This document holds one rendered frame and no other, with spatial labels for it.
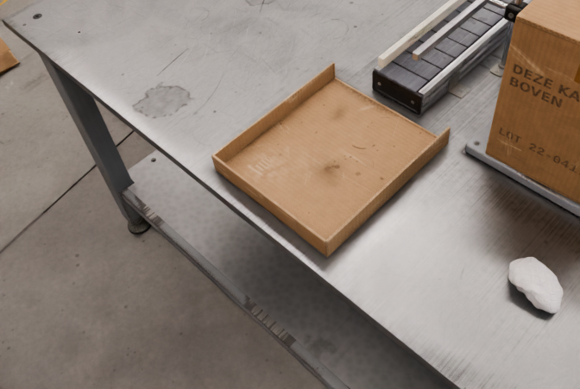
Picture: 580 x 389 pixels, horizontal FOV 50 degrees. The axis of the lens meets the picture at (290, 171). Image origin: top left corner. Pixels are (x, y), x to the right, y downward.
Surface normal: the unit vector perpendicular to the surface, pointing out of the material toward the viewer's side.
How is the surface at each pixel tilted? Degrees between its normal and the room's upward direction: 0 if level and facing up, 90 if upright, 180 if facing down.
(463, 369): 0
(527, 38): 90
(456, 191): 0
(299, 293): 1
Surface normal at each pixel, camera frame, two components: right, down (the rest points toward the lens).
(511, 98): -0.69, 0.60
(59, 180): -0.09, -0.63
